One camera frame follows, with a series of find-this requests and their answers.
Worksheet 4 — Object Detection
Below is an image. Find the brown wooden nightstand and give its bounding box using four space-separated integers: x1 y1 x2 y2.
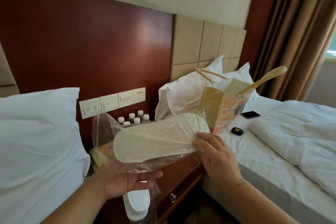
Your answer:
88 148 206 224

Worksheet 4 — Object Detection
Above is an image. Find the white wall power socket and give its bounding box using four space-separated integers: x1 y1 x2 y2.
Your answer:
132 87 146 104

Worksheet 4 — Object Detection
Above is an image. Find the person's right hand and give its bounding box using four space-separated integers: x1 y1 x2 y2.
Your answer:
193 131 244 187

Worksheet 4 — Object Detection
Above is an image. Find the person's left hand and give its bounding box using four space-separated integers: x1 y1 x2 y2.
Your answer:
103 161 164 198

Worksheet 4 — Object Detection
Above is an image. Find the white rocker wall switch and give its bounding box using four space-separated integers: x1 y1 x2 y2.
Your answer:
117 91 134 108

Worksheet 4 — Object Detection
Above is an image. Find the white disposable slipper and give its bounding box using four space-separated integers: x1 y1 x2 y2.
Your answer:
122 189 151 222
113 113 211 164

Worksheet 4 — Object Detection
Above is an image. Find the printed paper shopping bag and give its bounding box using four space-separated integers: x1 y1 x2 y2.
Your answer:
195 66 288 135

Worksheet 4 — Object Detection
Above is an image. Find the brown wood headboard panel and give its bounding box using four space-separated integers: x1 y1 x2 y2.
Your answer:
0 0 174 151

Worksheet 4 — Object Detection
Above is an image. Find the dark smartphone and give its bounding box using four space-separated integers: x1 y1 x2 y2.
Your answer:
241 111 261 120

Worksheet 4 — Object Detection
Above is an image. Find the brown curtain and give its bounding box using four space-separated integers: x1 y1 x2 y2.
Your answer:
251 0 336 102

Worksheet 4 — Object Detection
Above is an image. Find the clear plastic bag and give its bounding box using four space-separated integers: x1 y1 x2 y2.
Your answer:
92 108 212 207

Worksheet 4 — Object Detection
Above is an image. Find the white dial wall switch panel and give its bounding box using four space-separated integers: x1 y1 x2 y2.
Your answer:
79 97 102 119

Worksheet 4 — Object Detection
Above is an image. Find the large smooth white pillow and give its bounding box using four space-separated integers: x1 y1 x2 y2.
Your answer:
0 87 91 224

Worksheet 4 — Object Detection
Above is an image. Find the white button wall switch panel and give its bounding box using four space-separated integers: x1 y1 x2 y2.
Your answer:
100 93 119 112

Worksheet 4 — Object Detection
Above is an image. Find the person's right forearm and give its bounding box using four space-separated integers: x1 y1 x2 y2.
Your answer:
218 178 301 224

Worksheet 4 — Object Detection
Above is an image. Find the beige padded headboard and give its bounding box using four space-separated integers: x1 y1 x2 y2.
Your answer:
170 14 247 83
0 43 20 98

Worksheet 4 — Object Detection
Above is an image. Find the person's left forearm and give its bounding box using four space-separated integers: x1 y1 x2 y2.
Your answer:
39 175 112 224

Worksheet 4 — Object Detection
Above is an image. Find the crumpled white pillow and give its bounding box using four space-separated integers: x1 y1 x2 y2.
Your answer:
155 55 254 128

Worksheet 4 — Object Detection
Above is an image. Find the yellow orange tissue pack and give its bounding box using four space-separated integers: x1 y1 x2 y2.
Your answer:
90 143 116 170

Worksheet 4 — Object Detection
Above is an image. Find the group of capped water bottles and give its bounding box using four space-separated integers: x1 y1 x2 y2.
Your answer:
117 110 151 127

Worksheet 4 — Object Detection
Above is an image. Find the white duvet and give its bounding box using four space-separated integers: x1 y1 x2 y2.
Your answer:
247 100 336 198

